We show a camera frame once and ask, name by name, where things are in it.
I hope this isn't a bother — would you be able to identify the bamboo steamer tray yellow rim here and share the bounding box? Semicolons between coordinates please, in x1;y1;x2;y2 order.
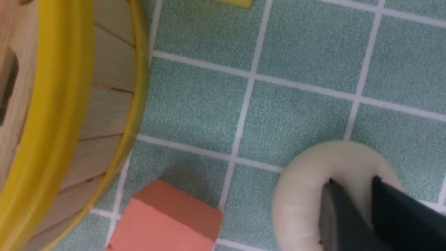
1;0;149;251

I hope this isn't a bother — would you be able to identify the yellow cube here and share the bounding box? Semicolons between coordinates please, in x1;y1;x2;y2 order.
217;0;253;9

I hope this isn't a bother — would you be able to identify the orange cube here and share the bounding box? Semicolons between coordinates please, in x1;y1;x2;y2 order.
105;179;223;251

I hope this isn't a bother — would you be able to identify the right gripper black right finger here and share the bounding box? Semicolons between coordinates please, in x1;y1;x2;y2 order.
372;176;446;251

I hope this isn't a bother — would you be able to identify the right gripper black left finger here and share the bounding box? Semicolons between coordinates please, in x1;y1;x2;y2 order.
319;178;391;251

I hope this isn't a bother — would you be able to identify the white bun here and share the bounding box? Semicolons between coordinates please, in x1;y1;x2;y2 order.
272;141;403;251

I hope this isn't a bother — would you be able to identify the green checkered tablecloth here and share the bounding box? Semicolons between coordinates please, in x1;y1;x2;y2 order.
54;0;445;251

